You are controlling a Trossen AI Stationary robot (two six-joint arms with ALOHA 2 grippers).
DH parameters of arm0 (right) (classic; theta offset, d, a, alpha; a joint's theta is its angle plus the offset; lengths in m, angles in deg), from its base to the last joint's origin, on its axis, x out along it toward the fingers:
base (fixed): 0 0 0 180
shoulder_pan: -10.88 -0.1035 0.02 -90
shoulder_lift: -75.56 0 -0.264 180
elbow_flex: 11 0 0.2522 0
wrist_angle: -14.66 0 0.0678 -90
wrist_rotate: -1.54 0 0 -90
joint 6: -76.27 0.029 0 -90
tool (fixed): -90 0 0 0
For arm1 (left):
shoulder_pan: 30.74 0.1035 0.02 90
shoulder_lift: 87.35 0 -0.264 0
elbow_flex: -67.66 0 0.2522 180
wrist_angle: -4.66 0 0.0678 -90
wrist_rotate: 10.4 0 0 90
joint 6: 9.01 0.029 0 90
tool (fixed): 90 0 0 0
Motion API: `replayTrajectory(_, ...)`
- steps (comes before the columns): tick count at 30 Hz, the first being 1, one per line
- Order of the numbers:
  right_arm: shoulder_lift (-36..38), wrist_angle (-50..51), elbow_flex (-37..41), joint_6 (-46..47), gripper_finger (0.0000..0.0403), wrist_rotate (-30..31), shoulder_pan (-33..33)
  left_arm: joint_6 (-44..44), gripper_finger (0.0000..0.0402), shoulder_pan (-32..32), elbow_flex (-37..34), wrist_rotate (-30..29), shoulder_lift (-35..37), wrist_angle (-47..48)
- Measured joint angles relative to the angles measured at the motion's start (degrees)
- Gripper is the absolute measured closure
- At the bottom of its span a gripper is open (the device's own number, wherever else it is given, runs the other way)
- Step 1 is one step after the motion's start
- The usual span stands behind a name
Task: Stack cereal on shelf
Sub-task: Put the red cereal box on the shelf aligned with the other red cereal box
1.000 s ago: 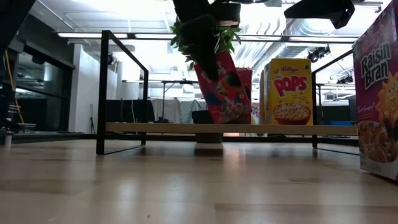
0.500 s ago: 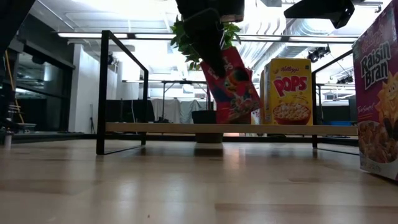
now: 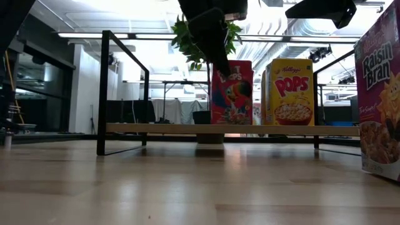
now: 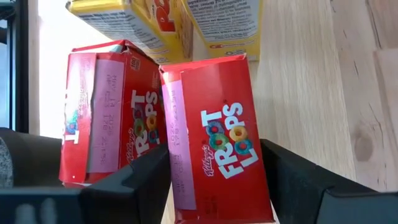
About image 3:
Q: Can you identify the white floral patterned cloth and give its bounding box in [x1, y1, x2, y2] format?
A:
[252, 102, 263, 138]

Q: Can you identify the green potted plant black pot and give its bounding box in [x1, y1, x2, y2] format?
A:
[171, 14, 244, 145]

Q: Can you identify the grey cloth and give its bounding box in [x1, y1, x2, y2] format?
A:
[152, 99, 206, 125]

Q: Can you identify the wooden shelf with black frame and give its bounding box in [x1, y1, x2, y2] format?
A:
[96, 29, 369, 157]

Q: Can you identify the yellow cable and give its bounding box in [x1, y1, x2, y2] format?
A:
[3, 49, 25, 124]

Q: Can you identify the small black spotlight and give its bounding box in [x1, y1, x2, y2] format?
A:
[338, 74, 357, 85]

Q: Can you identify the dark glass partition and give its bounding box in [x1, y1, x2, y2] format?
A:
[15, 51, 77, 134]

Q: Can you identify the purple Raisin Bran cereal box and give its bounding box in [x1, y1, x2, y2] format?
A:
[354, 1, 400, 183]

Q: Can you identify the black aluminium rig frame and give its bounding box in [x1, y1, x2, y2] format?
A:
[12, 132, 362, 148]

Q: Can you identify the linear ceiling light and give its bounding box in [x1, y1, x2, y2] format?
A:
[57, 32, 360, 43]

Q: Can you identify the black background table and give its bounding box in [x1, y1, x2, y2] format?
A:
[123, 79, 213, 126]
[317, 82, 357, 126]

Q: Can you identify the black panel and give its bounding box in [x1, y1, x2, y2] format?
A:
[106, 99, 156, 124]

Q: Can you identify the black spotlight cluster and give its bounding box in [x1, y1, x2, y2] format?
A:
[307, 46, 333, 64]

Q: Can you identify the red Froot Loops cereal box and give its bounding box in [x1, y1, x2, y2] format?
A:
[211, 59, 254, 126]

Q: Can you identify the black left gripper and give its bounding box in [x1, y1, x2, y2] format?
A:
[177, 0, 249, 78]

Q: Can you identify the yellow Corn Pops cereal box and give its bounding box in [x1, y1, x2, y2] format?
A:
[264, 57, 316, 127]

